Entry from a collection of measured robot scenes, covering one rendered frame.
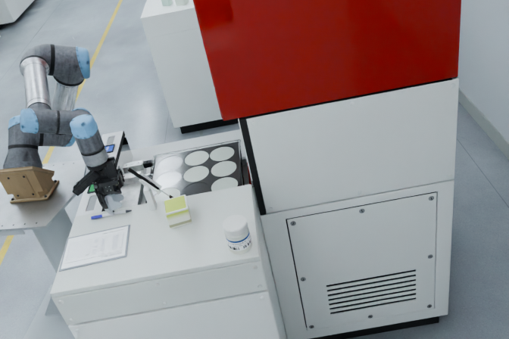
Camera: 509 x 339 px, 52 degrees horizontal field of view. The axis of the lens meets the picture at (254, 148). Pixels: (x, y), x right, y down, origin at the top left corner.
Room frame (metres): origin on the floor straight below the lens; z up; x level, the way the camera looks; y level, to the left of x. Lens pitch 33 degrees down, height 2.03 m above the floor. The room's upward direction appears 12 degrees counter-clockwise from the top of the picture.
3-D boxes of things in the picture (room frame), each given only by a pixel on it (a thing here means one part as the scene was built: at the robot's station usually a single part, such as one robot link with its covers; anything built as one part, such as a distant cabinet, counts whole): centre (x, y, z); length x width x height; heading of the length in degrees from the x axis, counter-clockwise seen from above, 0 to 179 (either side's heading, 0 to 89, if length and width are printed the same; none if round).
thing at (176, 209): (1.31, 0.28, 1.00); 0.07 x 0.07 x 0.07; 7
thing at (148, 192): (1.40, 0.36, 1.03); 0.06 x 0.04 x 0.13; 88
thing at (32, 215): (1.87, 0.98, 0.75); 0.45 x 0.44 x 0.13; 79
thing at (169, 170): (1.64, 0.24, 0.90); 0.34 x 0.34 x 0.01; 88
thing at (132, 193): (1.64, 0.50, 0.87); 0.36 x 0.08 x 0.03; 178
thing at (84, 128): (1.42, 0.50, 1.28); 0.09 x 0.08 x 0.11; 19
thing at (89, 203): (1.72, 0.60, 0.89); 0.55 x 0.09 x 0.14; 178
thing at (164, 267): (1.26, 0.35, 0.89); 0.62 x 0.35 x 0.14; 88
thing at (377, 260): (1.81, -0.33, 0.41); 0.82 x 0.71 x 0.82; 178
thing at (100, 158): (1.42, 0.50, 1.20); 0.08 x 0.08 x 0.05
